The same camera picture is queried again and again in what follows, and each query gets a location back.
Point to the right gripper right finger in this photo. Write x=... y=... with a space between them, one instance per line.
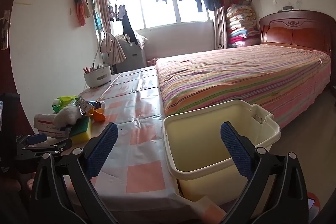
x=254 y=163

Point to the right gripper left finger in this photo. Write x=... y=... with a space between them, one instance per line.
x=83 y=164

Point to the white medicine box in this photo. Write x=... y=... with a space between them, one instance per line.
x=44 y=123

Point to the green yellow sponge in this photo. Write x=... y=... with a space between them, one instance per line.
x=81 y=131

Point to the white fluffy cloth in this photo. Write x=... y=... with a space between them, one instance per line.
x=67 y=116

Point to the orange peel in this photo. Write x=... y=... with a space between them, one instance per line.
x=99 y=115

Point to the silver pill blister pack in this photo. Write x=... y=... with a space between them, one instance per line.
x=83 y=105

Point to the blue label brown bottle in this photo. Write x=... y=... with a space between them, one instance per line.
x=97 y=104

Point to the green plastic bag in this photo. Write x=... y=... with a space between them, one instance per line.
x=61 y=102

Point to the yellow snack wrapper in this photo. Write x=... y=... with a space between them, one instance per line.
x=90 y=112

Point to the cream plastic trash bin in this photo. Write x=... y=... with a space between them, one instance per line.
x=197 y=157

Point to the checkered plastic tablecloth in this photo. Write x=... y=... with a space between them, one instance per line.
x=135 y=183

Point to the smartphone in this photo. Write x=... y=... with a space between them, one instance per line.
x=314 y=206

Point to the white round pen holder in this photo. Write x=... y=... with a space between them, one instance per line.
x=96 y=76

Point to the striped bed sheet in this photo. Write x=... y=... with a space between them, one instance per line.
x=284 y=81

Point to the grey air cooler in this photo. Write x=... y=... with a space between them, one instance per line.
x=135 y=57

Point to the left pink curtain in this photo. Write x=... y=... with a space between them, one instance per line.
x=109 y=45

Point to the pink curtain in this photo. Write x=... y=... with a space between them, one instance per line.
x=220 y=25
x=109 y=45

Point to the stack of folded quilts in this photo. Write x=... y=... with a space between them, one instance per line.
x=242 y=28

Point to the black hanging garment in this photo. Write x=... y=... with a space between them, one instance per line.
x=128 y=30

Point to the wooden headboard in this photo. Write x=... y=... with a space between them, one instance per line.
x=309 y=30

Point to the orange cloth on hook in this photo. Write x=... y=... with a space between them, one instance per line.
x=82 y=11

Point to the right pink curtain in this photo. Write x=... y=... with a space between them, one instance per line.
x=220 y=25

